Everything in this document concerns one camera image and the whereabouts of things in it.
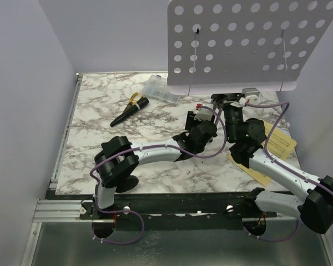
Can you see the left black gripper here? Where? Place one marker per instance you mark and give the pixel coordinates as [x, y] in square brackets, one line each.
[191, 120]

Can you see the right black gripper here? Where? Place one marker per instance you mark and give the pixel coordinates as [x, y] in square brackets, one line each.
[226, 97]

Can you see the lilac perforated music stand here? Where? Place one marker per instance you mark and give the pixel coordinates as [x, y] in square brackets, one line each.
[218, 47]

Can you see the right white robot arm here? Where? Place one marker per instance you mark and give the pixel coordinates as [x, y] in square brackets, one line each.
[311, 198]

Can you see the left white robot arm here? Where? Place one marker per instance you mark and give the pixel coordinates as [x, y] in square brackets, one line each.
[119, 157]

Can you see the clear plastic compartment box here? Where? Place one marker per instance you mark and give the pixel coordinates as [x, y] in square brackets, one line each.
[156, 88]

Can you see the black microphone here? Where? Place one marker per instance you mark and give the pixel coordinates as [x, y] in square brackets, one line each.
[122, 117]

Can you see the black microphone desk stand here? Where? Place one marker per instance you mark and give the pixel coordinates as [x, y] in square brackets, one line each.
[130, 183]

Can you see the yellow handled pliers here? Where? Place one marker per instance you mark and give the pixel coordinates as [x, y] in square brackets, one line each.
[133, 100]

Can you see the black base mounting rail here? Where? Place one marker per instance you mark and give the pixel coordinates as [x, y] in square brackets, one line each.
[177, 211]

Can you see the aluminium extrusion rail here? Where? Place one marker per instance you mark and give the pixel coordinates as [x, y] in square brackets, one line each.
[57, 211]

